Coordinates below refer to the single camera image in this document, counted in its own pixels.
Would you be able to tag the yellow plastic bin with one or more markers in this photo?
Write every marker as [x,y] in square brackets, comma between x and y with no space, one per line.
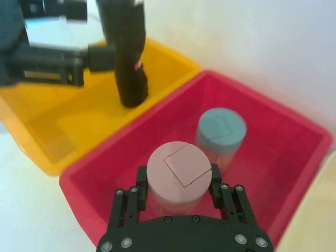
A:
[78,123]

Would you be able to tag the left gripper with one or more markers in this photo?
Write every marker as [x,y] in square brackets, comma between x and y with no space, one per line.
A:
[9,31]

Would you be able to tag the white table cloth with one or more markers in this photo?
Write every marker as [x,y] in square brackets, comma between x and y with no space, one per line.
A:
[29,204]

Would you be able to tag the clear jar with blue lid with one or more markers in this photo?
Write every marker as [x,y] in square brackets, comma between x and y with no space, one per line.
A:
[221,128]

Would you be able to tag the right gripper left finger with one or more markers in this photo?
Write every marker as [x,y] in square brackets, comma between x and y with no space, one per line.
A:
[123,207]

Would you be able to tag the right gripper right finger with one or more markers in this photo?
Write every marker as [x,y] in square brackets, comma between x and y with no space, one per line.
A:
[233,204]

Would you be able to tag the red plastic bin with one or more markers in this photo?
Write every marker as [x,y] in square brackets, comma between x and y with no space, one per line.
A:
[265,157]

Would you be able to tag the clear jar with pink lid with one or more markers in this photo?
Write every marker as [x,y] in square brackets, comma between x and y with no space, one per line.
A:
[178,178]

